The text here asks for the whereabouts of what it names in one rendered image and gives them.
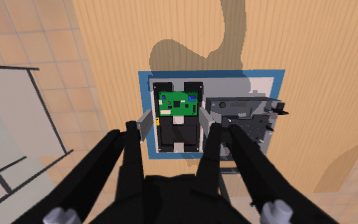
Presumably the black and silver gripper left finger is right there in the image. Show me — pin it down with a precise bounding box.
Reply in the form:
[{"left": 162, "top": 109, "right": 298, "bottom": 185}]
[{"left": 11, "top": 109, "right": 154, "bottom": 224}]

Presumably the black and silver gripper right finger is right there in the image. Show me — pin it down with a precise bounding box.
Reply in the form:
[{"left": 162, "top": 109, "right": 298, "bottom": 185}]
[{"left": 181, "top": 107, "right": 339, "bottom": 224}]

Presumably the green circuit board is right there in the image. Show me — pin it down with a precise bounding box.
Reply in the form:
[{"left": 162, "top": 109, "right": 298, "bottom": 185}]
[{"left": 158, "top": 91, "right": 198, "bottom": 116}]

